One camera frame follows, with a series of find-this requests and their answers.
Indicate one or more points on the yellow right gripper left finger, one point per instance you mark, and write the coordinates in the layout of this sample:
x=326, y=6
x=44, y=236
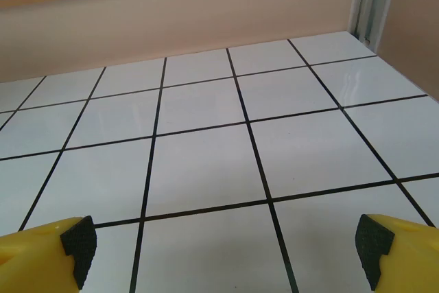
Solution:
x=34, y=258

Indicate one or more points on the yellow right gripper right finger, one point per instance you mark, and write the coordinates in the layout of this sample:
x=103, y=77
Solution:
x=411, y=258

